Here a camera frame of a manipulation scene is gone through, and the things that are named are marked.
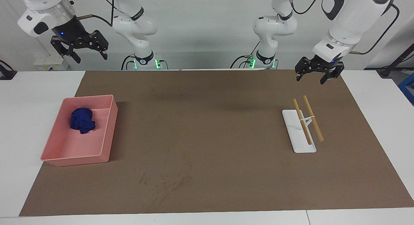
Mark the pink plastic bin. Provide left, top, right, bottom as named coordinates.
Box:
left=40, top=95, right=118, bottom=167

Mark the blue frame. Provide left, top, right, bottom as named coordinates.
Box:
left=398, top=73, right=414, bottom=106

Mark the white rack base tray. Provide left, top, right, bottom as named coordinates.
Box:
left=282, top=109, right=317, bottom=153

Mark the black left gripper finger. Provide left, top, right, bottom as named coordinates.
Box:
left=295, top=57, right=308, bottom=82
left=320, top=65, right=345, bottom=85

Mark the brown table mat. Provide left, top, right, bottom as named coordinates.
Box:
left=19, top=70, right=414, bottom=217

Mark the wooden rod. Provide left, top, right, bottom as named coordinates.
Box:
left=293, top=99, right=312, bottom=145
left=303, top=96, right=324, bottom=142

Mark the white wall outlet box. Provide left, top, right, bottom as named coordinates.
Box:
left=34, top=55, right=69, bottom=71

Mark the black clamp mount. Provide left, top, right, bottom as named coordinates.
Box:
left=0, top=60, right=17, bottom=80

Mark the blue towel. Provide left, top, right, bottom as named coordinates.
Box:
left=70, top=107, right=96, bottom=134

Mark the black stand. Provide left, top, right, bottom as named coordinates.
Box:
left=377, top=44, right=414, bottom=78

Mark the black base cable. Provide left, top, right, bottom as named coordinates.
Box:
left=230, top=40, right=259, bottom=69
left=121, top=55, right=135, bottom=70

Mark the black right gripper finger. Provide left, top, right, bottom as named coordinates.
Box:
left=51, top=37, right=81, bottom=64
left=92, top=30, right=109, bottom=60

